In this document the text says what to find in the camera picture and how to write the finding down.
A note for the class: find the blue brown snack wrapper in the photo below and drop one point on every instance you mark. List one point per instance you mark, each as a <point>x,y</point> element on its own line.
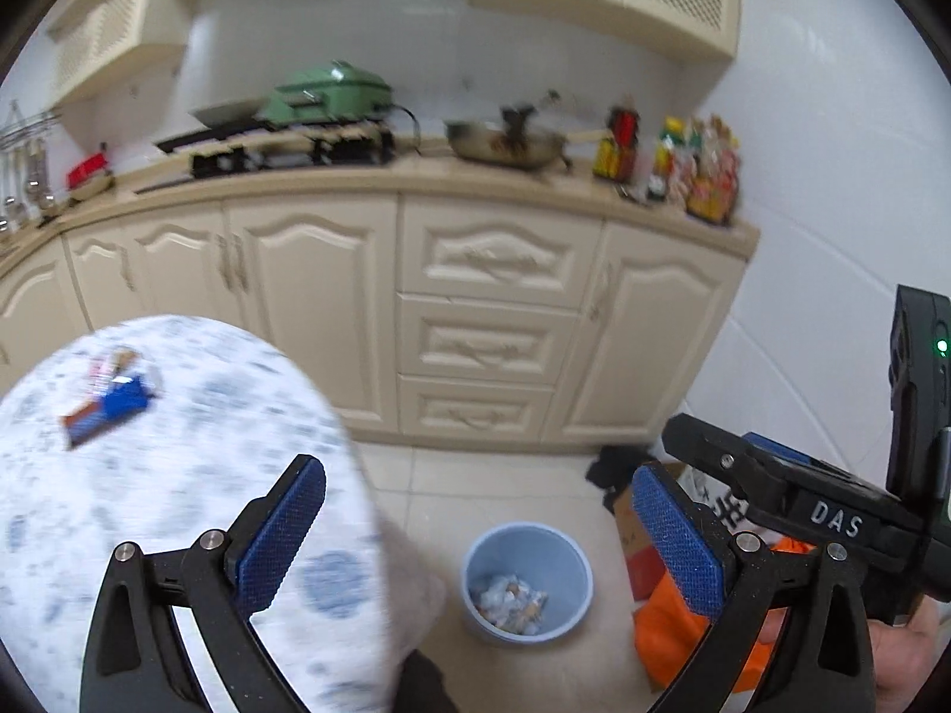
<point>119,401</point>

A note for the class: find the red white wrapper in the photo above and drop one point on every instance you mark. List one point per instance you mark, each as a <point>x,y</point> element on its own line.
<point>108,371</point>

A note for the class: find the hanging utensil rack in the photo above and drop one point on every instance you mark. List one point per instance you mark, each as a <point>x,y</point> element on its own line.
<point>26,171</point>

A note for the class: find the grey wok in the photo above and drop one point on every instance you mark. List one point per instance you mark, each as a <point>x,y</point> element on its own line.
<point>226,113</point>

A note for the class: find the small cream lattice wall cabinet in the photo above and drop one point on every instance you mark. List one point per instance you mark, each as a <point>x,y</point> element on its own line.
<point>111,37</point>

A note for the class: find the black gas stove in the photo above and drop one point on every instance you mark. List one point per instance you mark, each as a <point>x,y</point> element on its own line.
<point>297,152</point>

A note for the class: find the cream kitchen base cabinets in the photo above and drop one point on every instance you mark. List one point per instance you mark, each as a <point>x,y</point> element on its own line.
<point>312,290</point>

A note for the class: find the dark sauce bottle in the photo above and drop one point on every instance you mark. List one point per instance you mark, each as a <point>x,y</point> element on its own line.
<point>620,141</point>

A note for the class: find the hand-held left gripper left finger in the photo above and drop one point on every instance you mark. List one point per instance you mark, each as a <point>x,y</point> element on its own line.
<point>286,527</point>

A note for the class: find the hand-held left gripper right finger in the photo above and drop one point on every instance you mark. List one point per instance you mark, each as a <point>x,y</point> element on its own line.
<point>676,542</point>

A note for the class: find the wrappers pile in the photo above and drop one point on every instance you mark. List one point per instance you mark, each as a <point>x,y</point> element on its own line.
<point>509,601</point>

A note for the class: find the light blue trash bin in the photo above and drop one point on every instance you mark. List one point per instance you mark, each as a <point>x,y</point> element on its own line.
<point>520,549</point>

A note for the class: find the yellow cap bottle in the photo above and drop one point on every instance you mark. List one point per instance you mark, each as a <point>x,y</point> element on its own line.
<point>667,160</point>

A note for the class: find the black griddle pan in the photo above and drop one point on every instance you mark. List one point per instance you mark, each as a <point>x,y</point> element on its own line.
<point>200,139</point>

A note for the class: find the row of seasoning packets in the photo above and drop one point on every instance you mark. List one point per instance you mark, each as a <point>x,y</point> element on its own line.
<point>713,174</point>

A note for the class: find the black spatula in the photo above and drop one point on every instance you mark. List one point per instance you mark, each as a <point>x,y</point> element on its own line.
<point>524,119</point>

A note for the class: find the person's right hand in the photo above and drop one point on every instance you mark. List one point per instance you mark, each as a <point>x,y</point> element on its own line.
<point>903,665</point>

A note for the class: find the red cardboard box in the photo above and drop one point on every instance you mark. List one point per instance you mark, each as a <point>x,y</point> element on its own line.
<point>643,557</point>

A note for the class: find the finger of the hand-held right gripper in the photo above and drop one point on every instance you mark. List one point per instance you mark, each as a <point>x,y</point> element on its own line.
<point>713,453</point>
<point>795,464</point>

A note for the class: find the steel frying pan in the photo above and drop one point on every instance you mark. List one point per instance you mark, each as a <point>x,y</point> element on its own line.
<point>505,145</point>

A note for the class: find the orange plastic bag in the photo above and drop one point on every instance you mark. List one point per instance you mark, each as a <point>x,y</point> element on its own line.
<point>669,631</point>

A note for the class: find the green electric pot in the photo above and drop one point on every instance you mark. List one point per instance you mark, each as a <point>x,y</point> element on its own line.
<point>327,93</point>

